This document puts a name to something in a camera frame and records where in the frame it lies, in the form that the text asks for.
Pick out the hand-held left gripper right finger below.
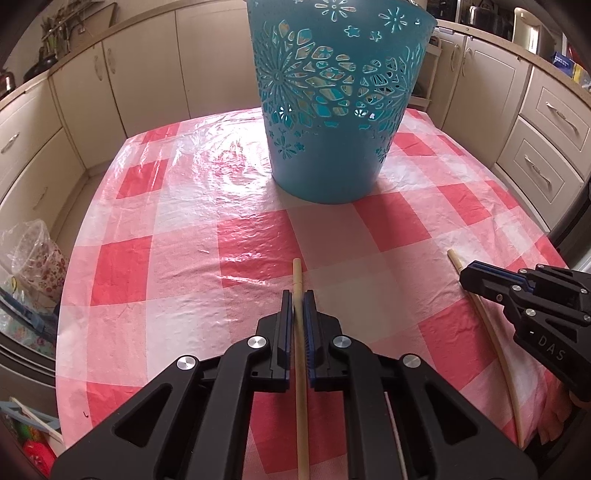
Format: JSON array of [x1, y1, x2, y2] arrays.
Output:
[[304, 290, 539, 480]]

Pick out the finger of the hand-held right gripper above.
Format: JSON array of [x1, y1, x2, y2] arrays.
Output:
[[459, 261, 591, 326], [518, 264, 591, 317]]

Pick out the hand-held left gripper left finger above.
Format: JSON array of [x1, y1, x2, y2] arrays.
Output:
[[51, 290, 294, 480]]

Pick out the bamboo chopstick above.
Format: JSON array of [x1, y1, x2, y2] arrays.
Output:
[[292, 258, 311, 480], [447, 248, 526, 446]]

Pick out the blue perforated plastic basket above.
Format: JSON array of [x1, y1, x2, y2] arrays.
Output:
[[245, 0, 438, 205]]

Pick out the utensils in dish rack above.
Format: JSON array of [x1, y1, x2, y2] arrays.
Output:
[[39, 16, 77, 51]]

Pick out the red white checked tablecloth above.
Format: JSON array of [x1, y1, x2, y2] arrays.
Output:
[[55, 108, 575, 480]]

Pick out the cream drawer cabinets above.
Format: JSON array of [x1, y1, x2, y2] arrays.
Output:
[[434, 18, 591, 232]]

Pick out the blue packets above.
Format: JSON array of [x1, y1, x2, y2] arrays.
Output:
[[549, 51, 591, 88]]

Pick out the clear plastic bag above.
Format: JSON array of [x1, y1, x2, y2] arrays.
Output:
[[0, 219, 70, 301]]

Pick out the steel pot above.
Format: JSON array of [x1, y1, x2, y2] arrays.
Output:
[[462, 2, 502, 28]]

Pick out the red printed bag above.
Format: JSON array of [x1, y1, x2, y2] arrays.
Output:
[[21, 438, 56, 478]]

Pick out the cream kitchen base cabinets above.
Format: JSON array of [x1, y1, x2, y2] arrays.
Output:
[[0, 0, 269, 241]]

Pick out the black pan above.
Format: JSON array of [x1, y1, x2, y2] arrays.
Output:
[[23, 53, 58, 79]]

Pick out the light blue frame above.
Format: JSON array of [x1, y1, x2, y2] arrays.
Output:
[[0, 399, 63, 444]]

